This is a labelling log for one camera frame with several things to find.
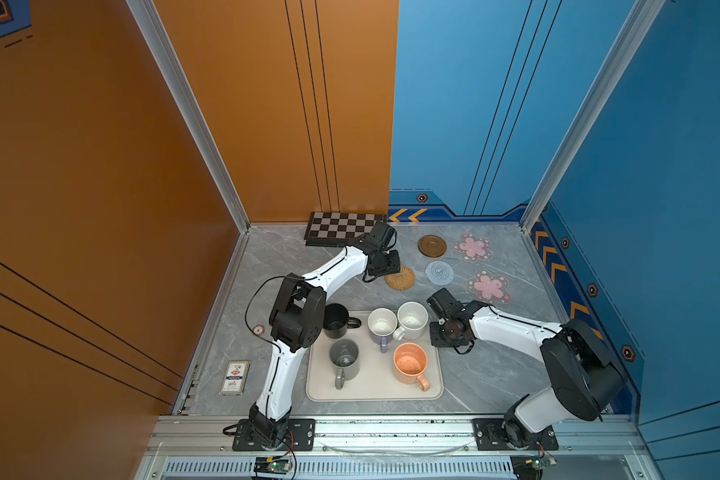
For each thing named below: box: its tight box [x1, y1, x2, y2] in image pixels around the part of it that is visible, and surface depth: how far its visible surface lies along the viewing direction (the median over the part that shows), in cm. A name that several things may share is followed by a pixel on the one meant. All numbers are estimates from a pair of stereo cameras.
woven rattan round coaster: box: [384, 266, 416, 291], surface depth 105 cm
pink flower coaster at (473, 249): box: [453, 233, 493, 262], surface depth 115 cm
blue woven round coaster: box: [425, 260, 455, 286], surface depth 107 cm
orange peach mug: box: [393, 342, 430, 392], surface depth 81 cm
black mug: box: [322, 303, 362, 339], surface depth 87 cm
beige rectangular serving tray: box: [306, 310, 444, 401], surface depth 83 cm
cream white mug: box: [393, 301, 429, 341], surface depth 88 cm
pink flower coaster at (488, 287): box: [467, 269, 511, 304], surface depth 104 cm
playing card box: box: [219, 360, 251, 396], surface depth 83 cm
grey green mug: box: [330, 338, 360, 390], surface depth 79 cm
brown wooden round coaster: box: [418, 234, 448, 259], surface depth 115 cm
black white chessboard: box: [305, 211, 388, 247], surface depth 118 cm
